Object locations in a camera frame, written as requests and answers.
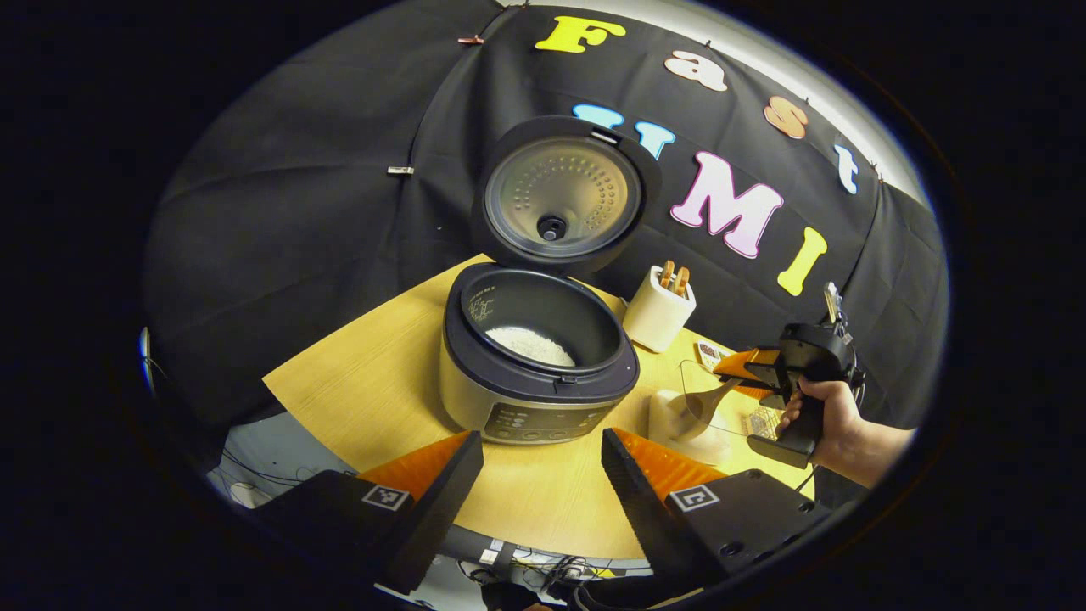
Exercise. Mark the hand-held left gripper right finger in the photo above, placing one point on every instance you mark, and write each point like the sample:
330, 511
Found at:
645, 526

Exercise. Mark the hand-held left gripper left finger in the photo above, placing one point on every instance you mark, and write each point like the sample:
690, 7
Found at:
433, 518

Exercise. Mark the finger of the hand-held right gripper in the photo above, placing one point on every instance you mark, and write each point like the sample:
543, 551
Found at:
759, 388
747, 363

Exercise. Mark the wooden spoon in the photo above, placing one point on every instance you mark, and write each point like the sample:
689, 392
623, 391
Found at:
708, 403

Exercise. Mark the white rice box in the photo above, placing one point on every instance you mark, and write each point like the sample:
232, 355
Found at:
670, 424

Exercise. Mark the grey black rice cooker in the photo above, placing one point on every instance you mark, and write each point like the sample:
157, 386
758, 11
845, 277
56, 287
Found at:
526, 407

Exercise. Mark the white rice heap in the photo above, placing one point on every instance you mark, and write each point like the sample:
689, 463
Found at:
530, 346

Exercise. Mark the white divided grain dish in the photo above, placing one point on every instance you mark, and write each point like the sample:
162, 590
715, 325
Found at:
708, 350

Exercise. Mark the white toaster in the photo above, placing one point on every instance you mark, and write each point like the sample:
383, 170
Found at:
653, 318

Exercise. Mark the toast bread slice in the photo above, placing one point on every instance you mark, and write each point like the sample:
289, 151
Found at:
681, 282
667, 275

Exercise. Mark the black backdrop cloth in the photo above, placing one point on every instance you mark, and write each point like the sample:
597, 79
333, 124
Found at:
297, 212

